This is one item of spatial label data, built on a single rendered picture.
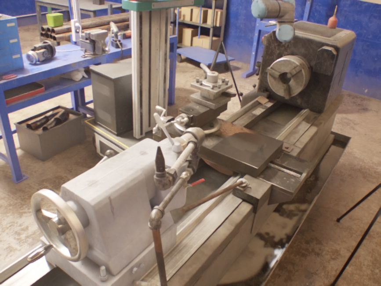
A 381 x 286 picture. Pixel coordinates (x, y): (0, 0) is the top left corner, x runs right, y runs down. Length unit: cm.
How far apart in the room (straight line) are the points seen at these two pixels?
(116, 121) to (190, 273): 192
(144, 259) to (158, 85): 200
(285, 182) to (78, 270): 95
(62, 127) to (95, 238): 238
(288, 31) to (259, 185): 84
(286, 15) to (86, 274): 152
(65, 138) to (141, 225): 239
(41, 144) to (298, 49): 226
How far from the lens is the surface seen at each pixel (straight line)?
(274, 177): 161
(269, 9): 184
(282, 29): 189
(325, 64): 231
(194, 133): 134
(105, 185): 100
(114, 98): 281
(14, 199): 296
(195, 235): 131
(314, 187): 246
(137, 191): 106
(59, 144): 338
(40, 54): 309
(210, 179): 178
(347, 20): 567
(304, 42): 238
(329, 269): 251
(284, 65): 223
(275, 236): 200
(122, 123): 295
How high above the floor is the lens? 177
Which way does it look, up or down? 31 degrees down
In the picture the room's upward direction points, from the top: 5 degrees clockwise
